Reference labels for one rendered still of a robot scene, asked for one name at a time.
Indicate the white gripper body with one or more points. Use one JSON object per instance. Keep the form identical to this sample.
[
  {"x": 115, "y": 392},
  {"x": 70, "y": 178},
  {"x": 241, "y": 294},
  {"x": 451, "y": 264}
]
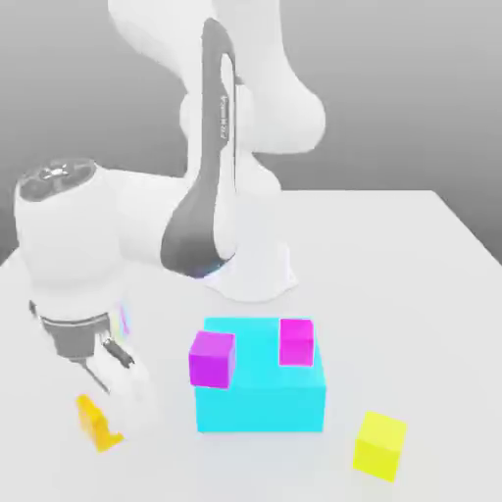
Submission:
[{"x": 125, "y": 388}]

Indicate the small orange cube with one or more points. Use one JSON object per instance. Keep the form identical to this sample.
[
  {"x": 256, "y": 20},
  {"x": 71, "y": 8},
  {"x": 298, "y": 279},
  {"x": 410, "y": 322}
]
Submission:
[{"x": 94, "y": 425}]

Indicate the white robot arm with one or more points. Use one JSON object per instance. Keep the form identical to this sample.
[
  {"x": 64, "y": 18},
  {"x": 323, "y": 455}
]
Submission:
[{"x": 78, "y": 235}]

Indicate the small purple cube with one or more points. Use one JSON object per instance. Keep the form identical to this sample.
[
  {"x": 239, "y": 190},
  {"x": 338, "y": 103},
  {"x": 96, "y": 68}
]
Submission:
[{"x": 210, "y": 362}]

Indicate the small magenta cube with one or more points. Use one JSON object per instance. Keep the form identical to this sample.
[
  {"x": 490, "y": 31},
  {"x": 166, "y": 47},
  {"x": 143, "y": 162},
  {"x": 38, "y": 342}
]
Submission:
[{"x": 296, "y": 343}]

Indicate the small yellow cube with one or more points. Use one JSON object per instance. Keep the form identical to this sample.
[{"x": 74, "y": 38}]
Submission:
[{"x": 378, "y": 447}]

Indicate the large cyan box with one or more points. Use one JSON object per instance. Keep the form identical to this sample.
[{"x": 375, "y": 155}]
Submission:
[{"x": 262, "y": 400}]

